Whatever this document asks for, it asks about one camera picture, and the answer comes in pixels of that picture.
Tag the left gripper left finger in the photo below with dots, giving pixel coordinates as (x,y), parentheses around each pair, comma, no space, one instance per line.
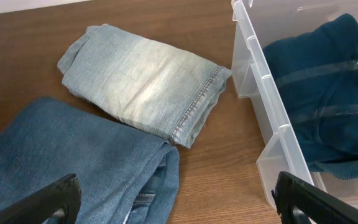
(59,202)

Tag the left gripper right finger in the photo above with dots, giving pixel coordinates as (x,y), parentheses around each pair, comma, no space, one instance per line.
(298,202)

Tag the dark blue folded jeans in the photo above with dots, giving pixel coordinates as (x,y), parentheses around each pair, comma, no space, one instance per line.
(125,175)

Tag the clear plastic storage container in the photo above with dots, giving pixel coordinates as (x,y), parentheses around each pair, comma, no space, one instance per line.
(259,23)

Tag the dark teal cloth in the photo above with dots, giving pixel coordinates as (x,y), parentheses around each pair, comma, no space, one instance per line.
(316,74)

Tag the light blue folded jeans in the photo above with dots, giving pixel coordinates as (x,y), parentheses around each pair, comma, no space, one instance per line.
(149,85)

